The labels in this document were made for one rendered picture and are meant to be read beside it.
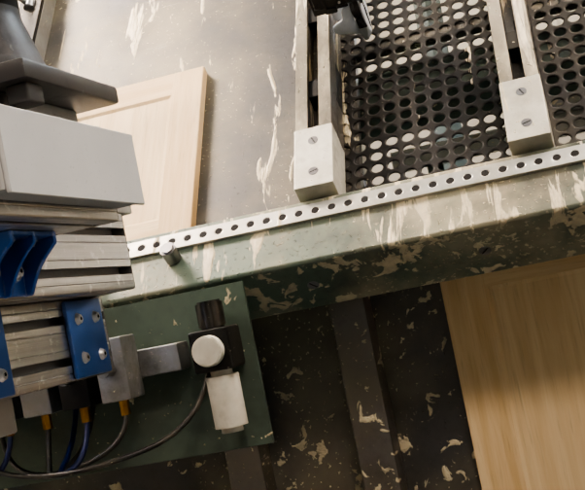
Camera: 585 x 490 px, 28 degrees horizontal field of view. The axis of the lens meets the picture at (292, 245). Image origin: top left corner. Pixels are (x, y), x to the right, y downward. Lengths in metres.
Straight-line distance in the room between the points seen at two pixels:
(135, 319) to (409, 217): 0.44
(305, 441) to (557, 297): 0.48
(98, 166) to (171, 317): 0.73
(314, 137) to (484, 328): 0.41
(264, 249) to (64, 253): 0.56
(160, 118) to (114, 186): 1.01
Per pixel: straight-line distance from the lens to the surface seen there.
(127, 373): 1.70
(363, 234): 1.70
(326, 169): 1.78
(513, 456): 1.94
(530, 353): 1.92
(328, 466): 2.01
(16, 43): 1.27
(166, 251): 1.77
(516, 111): 1.76
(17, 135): 0.94
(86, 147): 1.05
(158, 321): 1.78
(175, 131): 2.04
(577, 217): 1.67
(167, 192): 1.95
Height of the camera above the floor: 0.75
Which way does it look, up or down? 3 degrees up
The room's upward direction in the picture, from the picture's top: 11 degrees counter-clockwise
